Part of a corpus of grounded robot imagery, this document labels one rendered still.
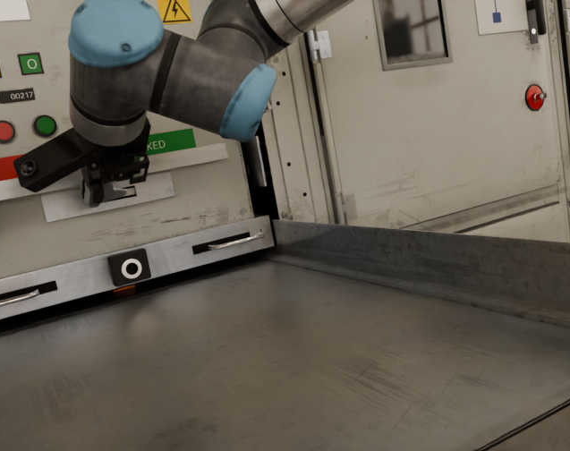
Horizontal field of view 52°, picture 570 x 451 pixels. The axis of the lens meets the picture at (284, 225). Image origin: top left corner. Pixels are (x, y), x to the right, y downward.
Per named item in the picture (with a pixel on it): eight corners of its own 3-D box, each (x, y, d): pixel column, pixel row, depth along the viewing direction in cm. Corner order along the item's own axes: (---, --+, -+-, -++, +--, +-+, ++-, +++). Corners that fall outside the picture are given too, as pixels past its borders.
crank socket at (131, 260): (153, 278, 95) (147, 248, 94) (116, 287, 92) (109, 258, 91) (148, 276, 97) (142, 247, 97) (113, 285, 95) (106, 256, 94)
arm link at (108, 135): (80, 131, 65) (59, 65, 68) (80, 156, 69) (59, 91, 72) (158, 121, 69) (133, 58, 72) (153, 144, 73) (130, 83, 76)
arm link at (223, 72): (285, 46, 68) (182, 7, 66) (278, 97, 60) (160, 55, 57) (260, 109, 74) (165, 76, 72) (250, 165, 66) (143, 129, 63)
